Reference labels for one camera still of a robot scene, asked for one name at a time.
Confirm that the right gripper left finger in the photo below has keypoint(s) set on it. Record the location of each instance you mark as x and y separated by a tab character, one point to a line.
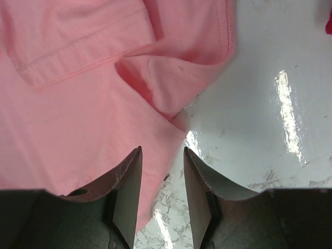
120	187

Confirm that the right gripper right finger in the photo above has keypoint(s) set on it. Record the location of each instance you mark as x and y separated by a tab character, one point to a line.
218	208

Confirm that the crimson folded t shirt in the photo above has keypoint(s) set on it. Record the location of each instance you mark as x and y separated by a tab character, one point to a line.
328	27

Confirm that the light pink t shirt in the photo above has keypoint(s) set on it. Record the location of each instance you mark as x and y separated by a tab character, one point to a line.
85	82

